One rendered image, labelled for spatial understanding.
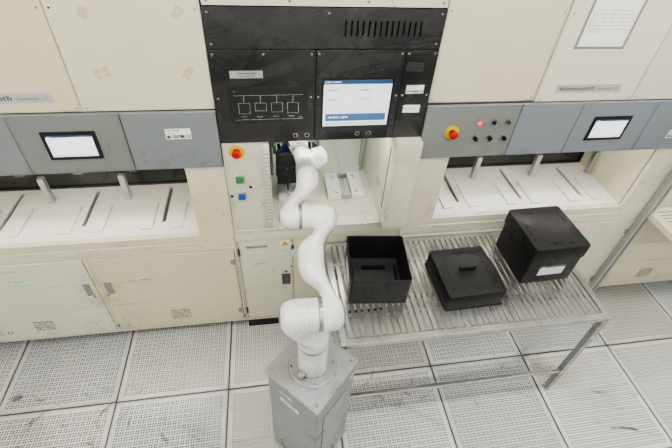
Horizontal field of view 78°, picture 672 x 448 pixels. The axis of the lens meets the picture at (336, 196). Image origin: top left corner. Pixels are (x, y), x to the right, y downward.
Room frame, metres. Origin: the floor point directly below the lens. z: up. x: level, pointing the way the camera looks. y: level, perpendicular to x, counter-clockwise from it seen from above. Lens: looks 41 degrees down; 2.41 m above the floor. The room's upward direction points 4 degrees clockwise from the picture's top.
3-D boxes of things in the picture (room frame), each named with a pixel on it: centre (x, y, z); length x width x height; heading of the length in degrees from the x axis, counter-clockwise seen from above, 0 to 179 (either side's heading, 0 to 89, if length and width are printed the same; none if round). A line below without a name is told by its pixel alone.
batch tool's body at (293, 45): (1.95, 0.15, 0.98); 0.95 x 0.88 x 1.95; 11
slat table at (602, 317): (1.35, -0.65, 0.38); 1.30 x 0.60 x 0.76; 101
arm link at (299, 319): (0.83, 0.08, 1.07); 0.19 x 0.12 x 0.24; 99
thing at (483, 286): (1.32, -0.66, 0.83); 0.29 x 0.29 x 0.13; 12
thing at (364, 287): (1.30, -0.22, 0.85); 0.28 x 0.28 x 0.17; 6
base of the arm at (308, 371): (0.84, 0.05, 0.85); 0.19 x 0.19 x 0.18
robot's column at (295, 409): (0.84, 0.05, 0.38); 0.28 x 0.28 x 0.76; 56
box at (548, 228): (1.50, -1.05, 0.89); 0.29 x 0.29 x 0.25; 13
